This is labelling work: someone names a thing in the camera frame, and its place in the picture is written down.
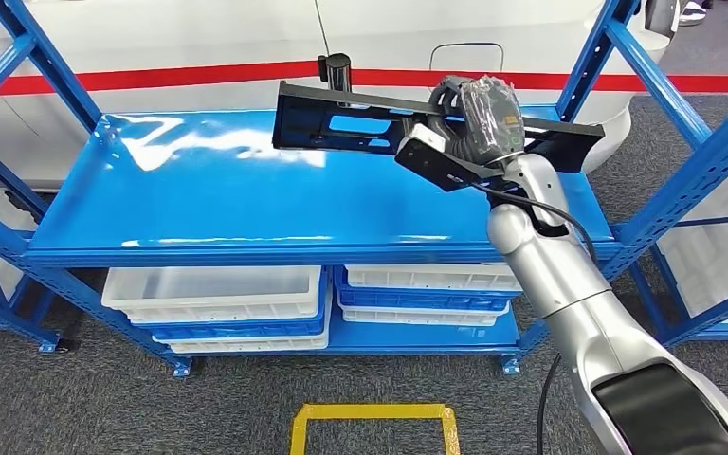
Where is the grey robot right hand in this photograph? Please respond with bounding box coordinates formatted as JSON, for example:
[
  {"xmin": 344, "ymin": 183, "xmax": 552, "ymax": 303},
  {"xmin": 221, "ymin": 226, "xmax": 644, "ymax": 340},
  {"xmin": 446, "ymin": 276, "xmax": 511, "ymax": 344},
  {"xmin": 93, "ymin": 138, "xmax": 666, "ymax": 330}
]
[{"xmin": 428, "ymin": 75, "xmax": 527, "ymax": 166}]

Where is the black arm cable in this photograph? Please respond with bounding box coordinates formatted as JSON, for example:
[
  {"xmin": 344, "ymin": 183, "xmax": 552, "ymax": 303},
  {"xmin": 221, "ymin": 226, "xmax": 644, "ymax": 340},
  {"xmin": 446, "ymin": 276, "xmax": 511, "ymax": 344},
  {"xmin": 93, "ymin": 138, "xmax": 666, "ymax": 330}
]
[{"xmin": 473, "ymin": 182, "xmax": 599, "ymax": 455}]

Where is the black stanchion post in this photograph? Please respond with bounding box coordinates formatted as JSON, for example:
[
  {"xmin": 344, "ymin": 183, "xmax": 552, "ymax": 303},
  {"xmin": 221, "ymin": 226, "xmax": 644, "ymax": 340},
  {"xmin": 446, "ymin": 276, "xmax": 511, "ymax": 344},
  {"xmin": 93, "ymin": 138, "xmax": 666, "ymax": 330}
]
[{"xmin": 317, "ymin": 53, "xmax": 353, "ymax": 94}]

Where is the black plastic frame part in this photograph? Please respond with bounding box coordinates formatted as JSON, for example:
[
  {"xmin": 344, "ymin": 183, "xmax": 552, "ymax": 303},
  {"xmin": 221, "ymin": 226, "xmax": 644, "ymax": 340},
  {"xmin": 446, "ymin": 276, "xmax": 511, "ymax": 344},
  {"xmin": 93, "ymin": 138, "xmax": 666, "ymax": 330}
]
[{"xmin": 271, "ymin": 81, "xmax": 606, "ymax": 174}]

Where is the blue plastic crate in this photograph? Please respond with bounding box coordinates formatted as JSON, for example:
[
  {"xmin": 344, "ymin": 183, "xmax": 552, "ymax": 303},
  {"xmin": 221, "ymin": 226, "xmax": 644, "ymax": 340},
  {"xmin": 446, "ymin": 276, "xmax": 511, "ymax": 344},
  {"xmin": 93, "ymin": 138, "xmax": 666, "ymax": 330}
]
[
  {"xmin": 144, "ymin": 276, "xmax": 331, "ymax": 342},
  {"xmin": 334, "ymin": 266, "xmax": 511, "ymax": 314}
]

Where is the red barrier belt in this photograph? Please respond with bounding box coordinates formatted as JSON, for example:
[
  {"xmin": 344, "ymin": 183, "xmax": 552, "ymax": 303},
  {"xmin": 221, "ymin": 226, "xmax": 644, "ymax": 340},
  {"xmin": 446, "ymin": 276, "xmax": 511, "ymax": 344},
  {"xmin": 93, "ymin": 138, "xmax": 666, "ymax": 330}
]
[{"xmin": 350, "ymin": 68, "xmax": 728, "ymax": 94}]

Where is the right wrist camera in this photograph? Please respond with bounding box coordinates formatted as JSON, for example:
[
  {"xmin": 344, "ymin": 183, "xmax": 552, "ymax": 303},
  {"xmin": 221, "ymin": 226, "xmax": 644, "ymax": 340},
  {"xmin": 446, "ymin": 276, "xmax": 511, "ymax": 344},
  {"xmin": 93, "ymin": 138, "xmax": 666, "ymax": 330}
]
[{"xmin": 393, "ymin": 122, "xmax": 511, "ymax": 193}]

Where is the white car body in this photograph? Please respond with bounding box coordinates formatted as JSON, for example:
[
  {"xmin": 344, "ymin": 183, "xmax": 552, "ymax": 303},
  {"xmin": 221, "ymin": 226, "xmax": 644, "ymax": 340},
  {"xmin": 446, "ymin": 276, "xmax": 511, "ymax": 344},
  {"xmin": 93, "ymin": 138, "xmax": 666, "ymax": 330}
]
[{"xmin": 0, "ymin": 0, "xmax": 672, "ymax": 190}]

